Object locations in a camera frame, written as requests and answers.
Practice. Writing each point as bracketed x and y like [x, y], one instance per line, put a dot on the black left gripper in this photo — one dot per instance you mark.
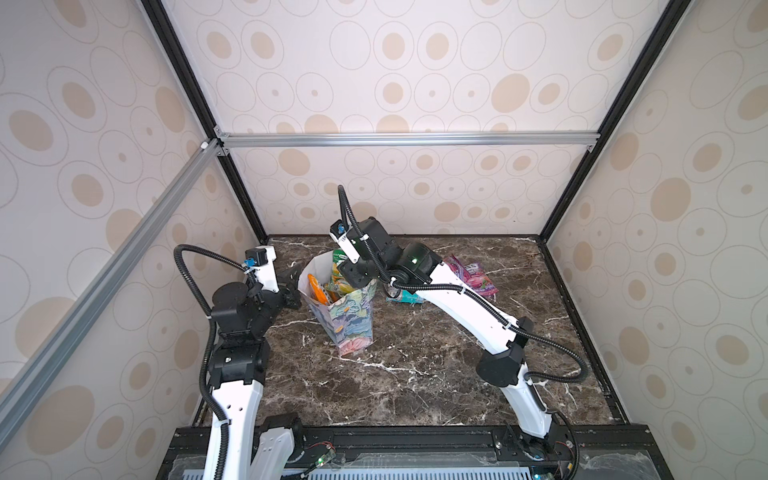
[288, 280]

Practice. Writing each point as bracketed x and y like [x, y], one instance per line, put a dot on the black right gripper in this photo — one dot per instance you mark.
[348, 273]

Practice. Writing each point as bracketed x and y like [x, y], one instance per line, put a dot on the teal snack packet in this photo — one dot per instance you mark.
[402, 296]

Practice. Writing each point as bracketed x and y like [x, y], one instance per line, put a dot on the yellow green snack packet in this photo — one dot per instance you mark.
[338, 284]

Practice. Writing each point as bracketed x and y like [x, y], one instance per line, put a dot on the orange snack packet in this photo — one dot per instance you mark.
[318, 291]

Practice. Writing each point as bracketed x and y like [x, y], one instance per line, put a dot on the white floral paper bag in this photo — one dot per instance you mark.
[348, 320]

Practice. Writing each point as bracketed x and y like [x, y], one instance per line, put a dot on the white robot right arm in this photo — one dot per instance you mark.
[417, 269]

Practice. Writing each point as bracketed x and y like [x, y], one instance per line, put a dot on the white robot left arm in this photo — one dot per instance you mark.
[233, 384]

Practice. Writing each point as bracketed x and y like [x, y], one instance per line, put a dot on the purple Fox's candy packet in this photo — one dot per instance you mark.
[458, 268]

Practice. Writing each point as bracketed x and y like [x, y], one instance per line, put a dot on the pink candy packet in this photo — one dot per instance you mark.
[478, 280]

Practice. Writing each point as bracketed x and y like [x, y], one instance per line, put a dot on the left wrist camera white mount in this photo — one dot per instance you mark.
[259, 267]

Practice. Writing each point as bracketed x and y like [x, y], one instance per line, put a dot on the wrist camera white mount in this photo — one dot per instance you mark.
[339, 233]
[259, 267]

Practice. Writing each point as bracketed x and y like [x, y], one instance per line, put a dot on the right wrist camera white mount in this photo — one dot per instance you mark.
[339, 233]

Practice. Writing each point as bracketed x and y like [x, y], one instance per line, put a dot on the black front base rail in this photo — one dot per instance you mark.
[477, 452]

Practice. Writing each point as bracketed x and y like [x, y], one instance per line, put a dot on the silver rear aluminium rail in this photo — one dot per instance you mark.
[424, 139]

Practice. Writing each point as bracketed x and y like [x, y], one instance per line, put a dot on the silver aluminium rail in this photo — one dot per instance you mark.
[40, 371]
[424, 139]

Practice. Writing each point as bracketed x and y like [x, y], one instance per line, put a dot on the silver left aluminium rail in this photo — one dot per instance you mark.
[40, 371]

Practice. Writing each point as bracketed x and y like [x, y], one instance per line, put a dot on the black left corner post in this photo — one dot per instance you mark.
[175, 52]

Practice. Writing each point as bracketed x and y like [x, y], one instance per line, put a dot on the black corner post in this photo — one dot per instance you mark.
[175, 52]
[647, 59]

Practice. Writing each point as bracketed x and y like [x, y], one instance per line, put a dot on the black right corner post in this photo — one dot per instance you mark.
[647, 59]

